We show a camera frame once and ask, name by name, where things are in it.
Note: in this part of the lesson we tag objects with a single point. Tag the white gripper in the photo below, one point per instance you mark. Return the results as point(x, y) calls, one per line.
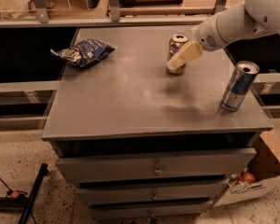
point(207, 36)

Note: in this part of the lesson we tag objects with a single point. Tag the orange soda can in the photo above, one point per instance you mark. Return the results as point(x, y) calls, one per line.
point(175, 44)

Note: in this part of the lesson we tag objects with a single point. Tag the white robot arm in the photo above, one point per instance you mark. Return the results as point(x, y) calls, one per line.
point(246, 20)

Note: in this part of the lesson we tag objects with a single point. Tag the silver blue energy drink can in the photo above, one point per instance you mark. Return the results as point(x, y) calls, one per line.
point(243, 76)

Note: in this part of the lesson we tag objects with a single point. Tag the blue chip bag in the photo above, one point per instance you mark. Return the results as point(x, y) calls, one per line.
point(86, 52)

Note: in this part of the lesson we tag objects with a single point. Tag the grey drawer cabinet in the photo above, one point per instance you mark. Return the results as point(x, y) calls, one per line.
point(129, 104)

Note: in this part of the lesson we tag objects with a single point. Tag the top grey drawer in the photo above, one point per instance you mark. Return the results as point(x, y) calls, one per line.
point(155, 165)

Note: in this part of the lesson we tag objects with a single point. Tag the grey drawer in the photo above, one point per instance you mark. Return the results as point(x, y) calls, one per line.
point(151, 192)
point(155, 165)
point(150, 210)

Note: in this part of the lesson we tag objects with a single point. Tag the cardboard box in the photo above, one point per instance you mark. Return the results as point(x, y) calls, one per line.
point(265, 166)

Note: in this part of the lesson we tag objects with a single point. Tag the orange item in box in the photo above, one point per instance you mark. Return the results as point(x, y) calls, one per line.
point(247, 177)

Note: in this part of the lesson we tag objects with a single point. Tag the middle grey drawer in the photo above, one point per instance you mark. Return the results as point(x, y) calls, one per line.
point(151, 192)

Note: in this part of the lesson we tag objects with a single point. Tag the bottom grey drawer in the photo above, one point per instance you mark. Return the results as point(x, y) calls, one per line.
point(150, 210)

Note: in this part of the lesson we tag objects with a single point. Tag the black stand leg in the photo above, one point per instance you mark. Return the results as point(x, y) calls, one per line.
point(27, 210)

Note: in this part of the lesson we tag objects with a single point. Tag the metal shelf rail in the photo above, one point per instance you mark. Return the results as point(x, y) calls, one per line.
point(15, 13)

